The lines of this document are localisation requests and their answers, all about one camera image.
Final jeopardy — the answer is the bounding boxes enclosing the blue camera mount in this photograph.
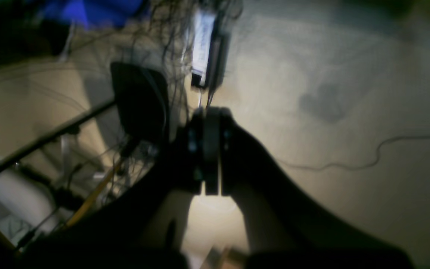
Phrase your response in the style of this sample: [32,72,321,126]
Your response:
[40,0,149,28]

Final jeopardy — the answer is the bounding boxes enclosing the white power strip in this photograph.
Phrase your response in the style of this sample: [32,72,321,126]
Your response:
[191,9,231,91]

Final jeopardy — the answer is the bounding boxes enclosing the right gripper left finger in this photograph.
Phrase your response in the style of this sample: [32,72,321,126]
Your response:
[16,108,221,269]

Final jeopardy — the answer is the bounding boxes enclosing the black floor cable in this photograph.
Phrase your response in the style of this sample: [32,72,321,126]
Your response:
[278,132,430,172]

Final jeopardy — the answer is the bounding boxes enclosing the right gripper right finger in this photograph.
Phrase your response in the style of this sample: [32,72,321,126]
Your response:
[221,108,413,269]

